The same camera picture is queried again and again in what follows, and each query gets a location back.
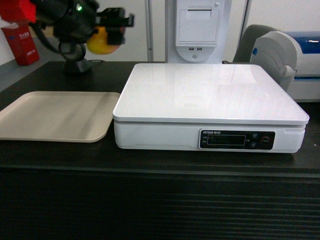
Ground dark red yellow mango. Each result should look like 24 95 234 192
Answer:
86 26 120 55

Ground black barcode scanner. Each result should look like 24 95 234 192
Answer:
58 42 92 76

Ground red box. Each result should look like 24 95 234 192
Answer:
1 24 40 66

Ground beige plastic tray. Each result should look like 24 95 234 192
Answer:
0 91 120 143

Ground white checkout scale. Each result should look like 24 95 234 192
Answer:
113 63 310 153

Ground grey office chair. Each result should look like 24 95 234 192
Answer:
232 24 277 63

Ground white blue label printer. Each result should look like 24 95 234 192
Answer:
250 31 320 102

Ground white receipt printer kiosk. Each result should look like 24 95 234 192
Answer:
164 0 252 65

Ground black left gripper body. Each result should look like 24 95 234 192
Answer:
53 0 125 43

